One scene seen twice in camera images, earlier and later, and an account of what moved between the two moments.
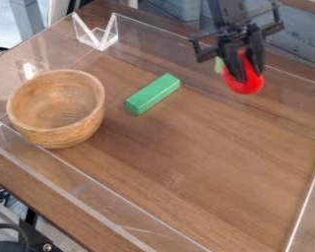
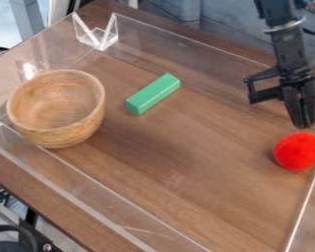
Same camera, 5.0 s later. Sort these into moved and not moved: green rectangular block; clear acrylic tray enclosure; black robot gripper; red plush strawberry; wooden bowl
Moved: black robot gripper; red plush strawberry
Not moved: green rectangular block; wooden bowl; clear acrylic tray enclosure
